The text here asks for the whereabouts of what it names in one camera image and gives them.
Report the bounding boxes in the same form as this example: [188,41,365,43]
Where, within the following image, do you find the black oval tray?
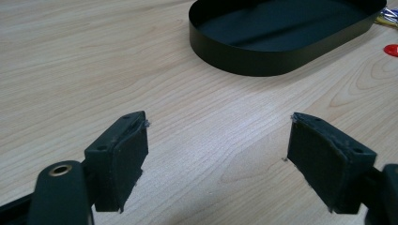
[188,0,388,77]

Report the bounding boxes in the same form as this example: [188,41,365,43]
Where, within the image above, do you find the blue object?
[375,7,398,30]

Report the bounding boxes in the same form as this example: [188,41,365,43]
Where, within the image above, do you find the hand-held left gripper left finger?
[84,110,149,214]

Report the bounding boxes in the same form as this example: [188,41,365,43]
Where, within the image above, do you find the red round object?
[383,43,398,58]

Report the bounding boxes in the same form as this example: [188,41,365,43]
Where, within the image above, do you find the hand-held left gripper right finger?
[286,112,378,216]

